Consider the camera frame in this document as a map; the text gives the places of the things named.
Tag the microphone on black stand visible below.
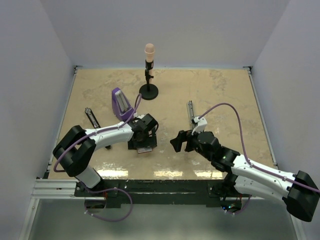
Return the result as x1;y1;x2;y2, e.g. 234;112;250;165
139;43;159;101

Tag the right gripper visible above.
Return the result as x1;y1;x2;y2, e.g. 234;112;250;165
170;125;213;162

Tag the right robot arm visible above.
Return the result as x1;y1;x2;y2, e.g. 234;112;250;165
170;130;320;222

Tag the grey black stapler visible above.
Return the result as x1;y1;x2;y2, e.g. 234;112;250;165
186;100;195;129

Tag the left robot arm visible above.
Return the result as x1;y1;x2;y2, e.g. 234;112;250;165
52;113;159;196

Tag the purple cable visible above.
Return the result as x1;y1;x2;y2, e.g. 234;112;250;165
197;102;320;216
52;92;143;173

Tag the staple box sleeve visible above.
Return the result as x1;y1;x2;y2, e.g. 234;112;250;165
137;147;153;154

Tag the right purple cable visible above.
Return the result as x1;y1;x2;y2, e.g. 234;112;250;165
197;102;320;216

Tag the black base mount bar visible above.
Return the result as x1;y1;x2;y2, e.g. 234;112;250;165
74;179;248;212

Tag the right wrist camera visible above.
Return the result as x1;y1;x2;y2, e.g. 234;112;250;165
191;116;208;135

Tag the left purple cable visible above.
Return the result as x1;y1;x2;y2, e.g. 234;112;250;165
52;92;143;173

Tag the purple metronome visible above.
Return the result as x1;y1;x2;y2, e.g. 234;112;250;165
111;87;134;122

